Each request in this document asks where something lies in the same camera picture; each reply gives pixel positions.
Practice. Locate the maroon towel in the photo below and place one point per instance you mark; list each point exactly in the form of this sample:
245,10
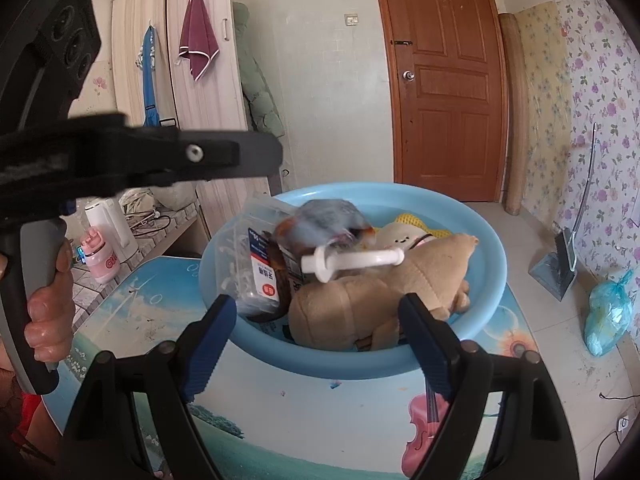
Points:
197,40

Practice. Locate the white power socket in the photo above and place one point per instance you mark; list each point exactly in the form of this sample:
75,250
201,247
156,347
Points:
622,422

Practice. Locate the red clothing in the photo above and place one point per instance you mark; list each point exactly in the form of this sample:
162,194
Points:
25,420

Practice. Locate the pink drink bottle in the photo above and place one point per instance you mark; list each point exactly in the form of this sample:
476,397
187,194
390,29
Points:
102,260

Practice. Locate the silver snack packet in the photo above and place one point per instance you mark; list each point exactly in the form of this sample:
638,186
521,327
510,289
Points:
320,222

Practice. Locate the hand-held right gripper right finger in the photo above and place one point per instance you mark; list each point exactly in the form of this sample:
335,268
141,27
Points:
425,345

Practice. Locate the blue plastic basin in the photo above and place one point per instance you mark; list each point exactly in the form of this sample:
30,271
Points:
320,360

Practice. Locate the blue hanging bag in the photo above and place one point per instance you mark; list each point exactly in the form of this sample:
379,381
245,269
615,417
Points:
147,85

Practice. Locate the tan plush toy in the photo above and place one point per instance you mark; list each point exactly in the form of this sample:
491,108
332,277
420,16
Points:
350,310

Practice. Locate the wall light switch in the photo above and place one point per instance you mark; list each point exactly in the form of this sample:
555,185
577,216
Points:
353,19

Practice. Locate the cream and yellow plush toy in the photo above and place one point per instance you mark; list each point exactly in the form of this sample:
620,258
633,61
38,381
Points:
405,232

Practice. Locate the person's left hand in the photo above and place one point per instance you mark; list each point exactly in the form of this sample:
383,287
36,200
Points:
50,320

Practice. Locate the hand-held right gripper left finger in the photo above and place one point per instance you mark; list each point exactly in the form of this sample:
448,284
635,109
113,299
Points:
210,345

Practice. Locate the blue trash bag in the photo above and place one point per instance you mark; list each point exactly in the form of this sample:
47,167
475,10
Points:
607,320

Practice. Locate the small green container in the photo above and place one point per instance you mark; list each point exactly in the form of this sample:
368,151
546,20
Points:
80,252

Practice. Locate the white plastic hook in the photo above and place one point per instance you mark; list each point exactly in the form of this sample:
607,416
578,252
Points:
350,260

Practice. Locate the light wooden wardrobe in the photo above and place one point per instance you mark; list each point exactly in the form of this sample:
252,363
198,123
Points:
215,100

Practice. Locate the green quilt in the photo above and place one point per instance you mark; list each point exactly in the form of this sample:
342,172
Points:
260,100

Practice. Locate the brown wooden door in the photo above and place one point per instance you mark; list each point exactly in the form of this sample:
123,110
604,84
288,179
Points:
450,110

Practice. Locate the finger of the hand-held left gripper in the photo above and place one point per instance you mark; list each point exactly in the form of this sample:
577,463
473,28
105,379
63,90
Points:
225,152

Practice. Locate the white electric kettle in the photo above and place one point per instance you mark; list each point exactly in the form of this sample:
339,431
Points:
107,225

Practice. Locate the brick-patterned cabinet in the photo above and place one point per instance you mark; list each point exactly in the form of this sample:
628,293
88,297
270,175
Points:
160,240

